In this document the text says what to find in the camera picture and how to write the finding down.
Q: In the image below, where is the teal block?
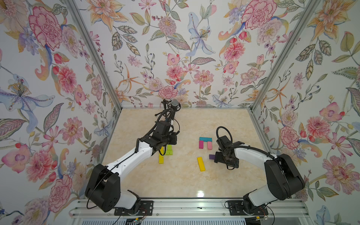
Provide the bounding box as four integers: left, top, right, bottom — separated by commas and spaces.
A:
199, 137, 212, 142

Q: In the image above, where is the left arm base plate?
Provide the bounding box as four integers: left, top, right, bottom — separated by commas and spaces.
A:
114, 200, 154, 216

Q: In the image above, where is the black mesh microphone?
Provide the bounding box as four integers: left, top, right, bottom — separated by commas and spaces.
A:
171, 99, 180, 108

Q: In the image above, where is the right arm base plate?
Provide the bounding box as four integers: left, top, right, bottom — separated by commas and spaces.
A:
224, 200, 268, 217

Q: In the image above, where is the black microphone tripod stand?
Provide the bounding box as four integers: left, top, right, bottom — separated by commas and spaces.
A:
155, 99, 171, 116

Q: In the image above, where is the yellow long block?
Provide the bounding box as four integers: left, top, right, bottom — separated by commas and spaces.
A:
158, 154, 164, 164

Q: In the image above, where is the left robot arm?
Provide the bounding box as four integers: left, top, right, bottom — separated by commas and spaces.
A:
85, 119, 179, 212

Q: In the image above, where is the aluminium front rail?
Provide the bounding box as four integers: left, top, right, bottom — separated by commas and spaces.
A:
69, 198, 309, 219

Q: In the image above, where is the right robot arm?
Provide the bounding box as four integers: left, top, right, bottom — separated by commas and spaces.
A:
214, 136, 305, 215

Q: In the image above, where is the pink block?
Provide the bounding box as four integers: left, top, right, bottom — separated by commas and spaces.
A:
207, 141, 212, 150

